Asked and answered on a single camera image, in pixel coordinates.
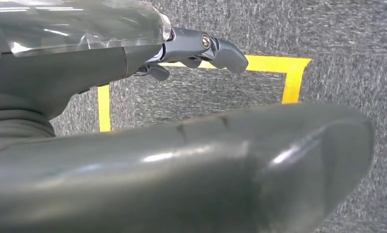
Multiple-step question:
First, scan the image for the yellow floor tape square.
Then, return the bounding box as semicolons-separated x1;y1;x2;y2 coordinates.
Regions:
97;54;313;133

